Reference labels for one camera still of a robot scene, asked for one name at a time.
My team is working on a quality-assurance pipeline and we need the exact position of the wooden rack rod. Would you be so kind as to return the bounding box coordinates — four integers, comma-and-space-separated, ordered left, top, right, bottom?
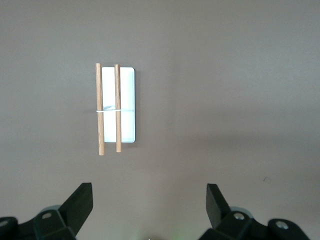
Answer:
95, 62, 106, 156
113, 64, 123, 154

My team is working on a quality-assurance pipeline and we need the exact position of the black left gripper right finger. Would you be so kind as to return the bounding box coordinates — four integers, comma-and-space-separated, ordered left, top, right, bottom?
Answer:
198, 184, 311, 240

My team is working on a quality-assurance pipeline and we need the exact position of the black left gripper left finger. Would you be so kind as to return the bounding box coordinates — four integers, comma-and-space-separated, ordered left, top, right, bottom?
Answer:
0, 183, 94, 240

